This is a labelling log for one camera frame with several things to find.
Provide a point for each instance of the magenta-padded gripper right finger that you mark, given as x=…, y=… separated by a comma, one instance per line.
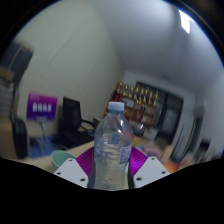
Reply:
x=150, y=171

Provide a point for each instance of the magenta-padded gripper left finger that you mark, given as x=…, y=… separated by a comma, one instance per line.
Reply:
x=70, y=172

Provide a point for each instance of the clear plastic water bottle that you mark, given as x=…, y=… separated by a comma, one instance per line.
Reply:
x=111, y=150

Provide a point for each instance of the black office chair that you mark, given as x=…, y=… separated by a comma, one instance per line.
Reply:
x=71, y=116

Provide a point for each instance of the black framed glass door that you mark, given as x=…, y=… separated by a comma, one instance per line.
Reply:
x=170, y=116

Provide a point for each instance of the small black suitcase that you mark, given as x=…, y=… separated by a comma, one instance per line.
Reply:
x=20, y=138

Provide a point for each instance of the wooden shelf unit with trophies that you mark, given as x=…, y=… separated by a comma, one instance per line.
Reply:
x=140, y=103

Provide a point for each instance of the purple sign board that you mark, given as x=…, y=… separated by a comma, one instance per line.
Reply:
x=41, y=106

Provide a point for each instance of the silver ribbed suitcase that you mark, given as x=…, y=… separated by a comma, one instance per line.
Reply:
x=6, y=98

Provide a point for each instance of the ceiling light strip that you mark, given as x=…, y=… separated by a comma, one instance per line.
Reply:
x=185, y=21

